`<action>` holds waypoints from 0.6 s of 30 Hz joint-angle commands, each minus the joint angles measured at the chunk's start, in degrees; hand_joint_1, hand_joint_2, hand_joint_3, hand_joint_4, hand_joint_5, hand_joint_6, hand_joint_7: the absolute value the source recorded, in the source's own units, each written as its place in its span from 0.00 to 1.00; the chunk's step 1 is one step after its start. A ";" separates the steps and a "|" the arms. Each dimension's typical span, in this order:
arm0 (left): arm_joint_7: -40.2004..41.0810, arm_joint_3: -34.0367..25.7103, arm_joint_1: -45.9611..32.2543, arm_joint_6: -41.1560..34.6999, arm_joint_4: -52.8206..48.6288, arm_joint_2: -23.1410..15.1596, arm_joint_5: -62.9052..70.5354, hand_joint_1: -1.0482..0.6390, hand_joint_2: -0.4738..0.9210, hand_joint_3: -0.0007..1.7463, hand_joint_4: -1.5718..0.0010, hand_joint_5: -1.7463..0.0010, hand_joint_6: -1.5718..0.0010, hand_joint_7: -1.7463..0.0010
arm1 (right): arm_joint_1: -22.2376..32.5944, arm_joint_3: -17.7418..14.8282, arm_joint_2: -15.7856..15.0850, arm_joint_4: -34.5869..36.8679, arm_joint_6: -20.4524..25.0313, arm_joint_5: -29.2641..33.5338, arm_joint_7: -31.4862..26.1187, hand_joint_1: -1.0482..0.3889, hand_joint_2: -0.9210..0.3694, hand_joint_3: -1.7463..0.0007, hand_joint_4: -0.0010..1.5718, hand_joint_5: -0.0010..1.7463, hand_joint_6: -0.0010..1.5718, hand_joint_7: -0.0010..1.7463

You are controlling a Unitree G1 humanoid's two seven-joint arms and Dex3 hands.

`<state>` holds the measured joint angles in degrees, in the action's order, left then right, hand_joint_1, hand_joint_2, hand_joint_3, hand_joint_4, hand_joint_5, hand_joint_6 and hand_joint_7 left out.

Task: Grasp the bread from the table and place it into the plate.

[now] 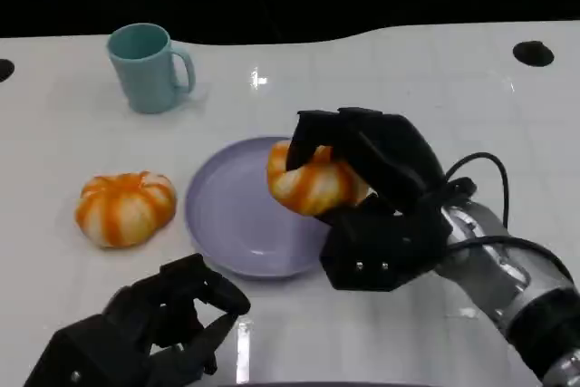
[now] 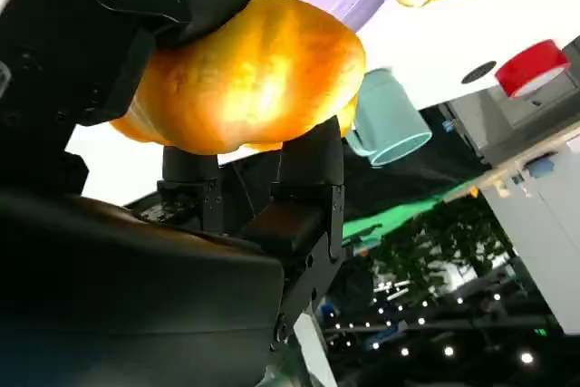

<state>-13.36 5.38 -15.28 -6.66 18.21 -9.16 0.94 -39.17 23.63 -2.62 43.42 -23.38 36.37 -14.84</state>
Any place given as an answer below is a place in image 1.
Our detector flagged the pale green mug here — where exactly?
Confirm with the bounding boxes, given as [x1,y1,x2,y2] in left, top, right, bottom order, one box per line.
[106,23,198,115]

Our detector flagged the elongated orange white bread roll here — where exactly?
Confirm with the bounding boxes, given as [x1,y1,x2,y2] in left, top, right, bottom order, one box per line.
[266,140,371,217]

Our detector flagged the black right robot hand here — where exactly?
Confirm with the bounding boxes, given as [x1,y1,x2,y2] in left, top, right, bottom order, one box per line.
[286,107,455,293]

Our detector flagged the round orange white bread roll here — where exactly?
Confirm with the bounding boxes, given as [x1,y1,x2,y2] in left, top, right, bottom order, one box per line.
[73,170,178,250]

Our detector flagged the lilac plate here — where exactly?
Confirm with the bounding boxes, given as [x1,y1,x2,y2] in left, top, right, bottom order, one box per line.
[184,136,333,282]

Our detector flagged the black looping arm cable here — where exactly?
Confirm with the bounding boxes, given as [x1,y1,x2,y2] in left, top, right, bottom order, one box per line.
[444,152,512,230]

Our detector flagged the black forearm cable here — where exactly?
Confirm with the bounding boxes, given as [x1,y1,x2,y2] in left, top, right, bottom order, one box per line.
[447,234,575,286]

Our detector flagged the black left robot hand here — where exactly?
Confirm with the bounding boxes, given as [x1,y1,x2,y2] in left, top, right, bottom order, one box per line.
[22,253,252,387]

